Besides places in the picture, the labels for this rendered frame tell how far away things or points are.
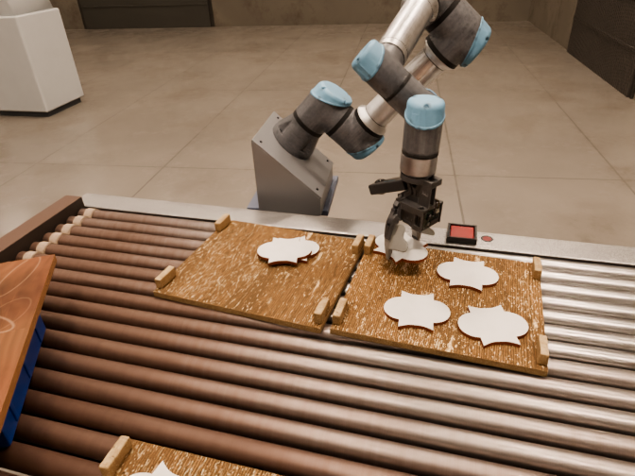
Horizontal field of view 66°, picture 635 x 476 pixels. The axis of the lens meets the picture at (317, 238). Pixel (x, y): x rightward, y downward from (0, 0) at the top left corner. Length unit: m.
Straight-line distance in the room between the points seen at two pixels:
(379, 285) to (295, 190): 0.51
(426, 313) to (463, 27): 0.74
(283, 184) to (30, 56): 4.98
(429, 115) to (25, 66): 5.61
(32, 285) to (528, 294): 1.03
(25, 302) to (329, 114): 0.94
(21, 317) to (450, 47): 1.16
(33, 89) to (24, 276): 5.24
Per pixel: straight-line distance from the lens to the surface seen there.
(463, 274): 1.16
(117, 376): 1.05
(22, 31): 6.21
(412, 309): 1.05
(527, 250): 1.35
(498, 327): 1.04
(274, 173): 1.49
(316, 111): 1.51
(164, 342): 1.08
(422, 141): 0.99
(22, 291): 1.13
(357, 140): 1.52
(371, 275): 1.15
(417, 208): 1.04
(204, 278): 1.19
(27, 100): 6.45
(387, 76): 1.06
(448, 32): 1.39
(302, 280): 1.14
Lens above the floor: 1.61
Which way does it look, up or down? 32 degrees down
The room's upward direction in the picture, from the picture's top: 3 degrees counter-clockwise
